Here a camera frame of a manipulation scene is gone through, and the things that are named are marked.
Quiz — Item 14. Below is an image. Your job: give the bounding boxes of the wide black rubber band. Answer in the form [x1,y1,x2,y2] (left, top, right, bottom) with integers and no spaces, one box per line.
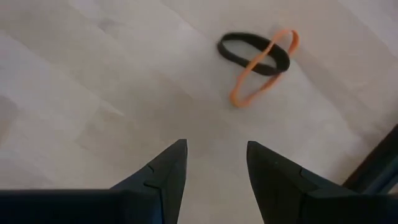
[216,32,291,77]

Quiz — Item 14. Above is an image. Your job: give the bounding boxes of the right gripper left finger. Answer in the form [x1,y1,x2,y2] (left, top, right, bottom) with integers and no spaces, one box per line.
[0,139,188,224]

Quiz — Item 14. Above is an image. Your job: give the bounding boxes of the orange rubber band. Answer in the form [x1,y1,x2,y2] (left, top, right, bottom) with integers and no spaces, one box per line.
[229,28,300,109]

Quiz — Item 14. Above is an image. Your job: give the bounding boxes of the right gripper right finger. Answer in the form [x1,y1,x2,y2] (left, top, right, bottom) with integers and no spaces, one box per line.
[247,141,398,224]

